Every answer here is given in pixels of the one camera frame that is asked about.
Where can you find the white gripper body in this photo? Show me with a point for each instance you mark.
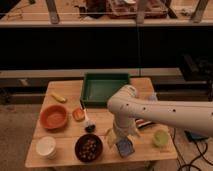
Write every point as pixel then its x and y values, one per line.
pixel 117 133

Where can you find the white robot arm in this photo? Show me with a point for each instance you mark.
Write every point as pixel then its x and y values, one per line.
pixel 126 106

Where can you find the green plastic tray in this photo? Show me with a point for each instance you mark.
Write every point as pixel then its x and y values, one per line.
pixel 97 88

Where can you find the wooden spoon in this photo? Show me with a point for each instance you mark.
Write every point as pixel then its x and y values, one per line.
pixel 107 132

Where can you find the black dish brush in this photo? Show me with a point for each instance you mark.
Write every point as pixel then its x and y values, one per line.
pixel 88 124

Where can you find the green cup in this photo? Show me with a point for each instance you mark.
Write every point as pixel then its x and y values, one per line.
pixel 160 138

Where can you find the dark bowl with food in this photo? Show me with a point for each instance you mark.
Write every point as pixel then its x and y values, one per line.
pixel 88 148

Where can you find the orange half pepper toy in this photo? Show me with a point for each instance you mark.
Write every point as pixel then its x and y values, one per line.
pixel 78 114

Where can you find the yellow banana toy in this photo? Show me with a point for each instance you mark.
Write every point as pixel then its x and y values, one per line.
pixel 59 98

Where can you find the orange bowl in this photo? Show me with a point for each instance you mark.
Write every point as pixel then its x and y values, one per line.
pixel 53 117

